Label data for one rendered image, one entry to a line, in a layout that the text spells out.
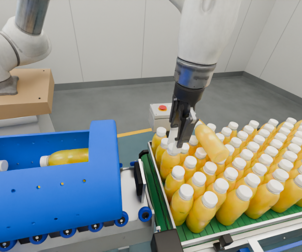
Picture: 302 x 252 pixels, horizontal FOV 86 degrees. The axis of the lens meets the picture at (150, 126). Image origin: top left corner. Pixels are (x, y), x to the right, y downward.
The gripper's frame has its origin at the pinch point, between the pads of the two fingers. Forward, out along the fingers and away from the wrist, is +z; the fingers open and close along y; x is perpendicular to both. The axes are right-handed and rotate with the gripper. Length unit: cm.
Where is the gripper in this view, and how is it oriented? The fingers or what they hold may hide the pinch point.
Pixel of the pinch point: (175, 141)
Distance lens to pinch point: 54.0
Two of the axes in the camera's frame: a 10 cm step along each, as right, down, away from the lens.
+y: 2.2, 6.2, -7.5
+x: 9.7, -0.7, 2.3
